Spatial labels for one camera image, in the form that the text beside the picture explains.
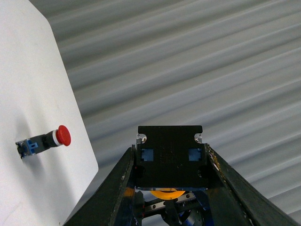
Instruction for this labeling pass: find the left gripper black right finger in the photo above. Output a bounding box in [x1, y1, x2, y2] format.
[205, 144, 298, 226]

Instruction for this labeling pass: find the grey curtain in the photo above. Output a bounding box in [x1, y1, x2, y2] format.
[32, 0, 301, 222]

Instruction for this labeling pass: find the red mushroom push button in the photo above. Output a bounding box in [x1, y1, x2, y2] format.
[16, 125, 71, 159]

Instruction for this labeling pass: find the yellow mushroom push button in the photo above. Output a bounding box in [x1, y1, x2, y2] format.
[134, 125, 209, 191]

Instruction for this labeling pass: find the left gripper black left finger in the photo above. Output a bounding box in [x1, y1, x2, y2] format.
[65, 146, 135, 226]

